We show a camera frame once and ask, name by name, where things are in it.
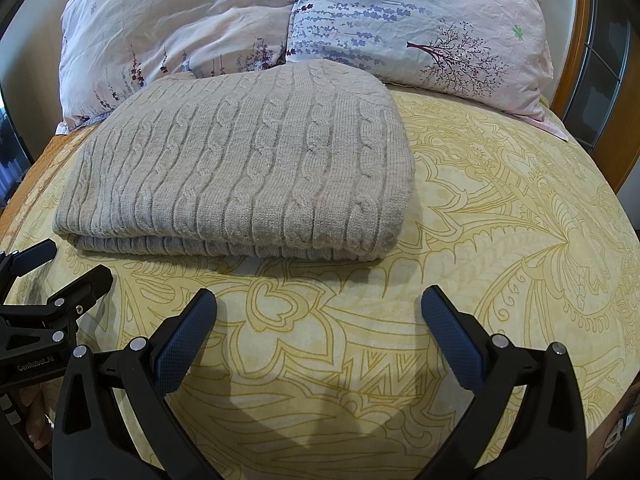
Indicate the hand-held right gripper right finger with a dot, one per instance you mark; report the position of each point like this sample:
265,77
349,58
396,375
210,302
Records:
452,340

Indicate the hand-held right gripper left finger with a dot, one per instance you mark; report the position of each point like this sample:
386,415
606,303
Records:
182,340

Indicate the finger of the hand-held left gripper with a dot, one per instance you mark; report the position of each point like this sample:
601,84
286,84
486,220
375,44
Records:
35,252
92,282

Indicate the person's left hand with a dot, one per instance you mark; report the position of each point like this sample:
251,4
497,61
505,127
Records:
37,410

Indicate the yellow patterned bed sheet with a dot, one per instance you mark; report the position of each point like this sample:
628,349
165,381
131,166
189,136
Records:
500,210

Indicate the pink floral pillow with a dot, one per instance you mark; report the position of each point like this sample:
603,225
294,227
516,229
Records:
175,20

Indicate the tree print pillow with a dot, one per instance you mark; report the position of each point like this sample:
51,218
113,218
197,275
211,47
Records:
400,10

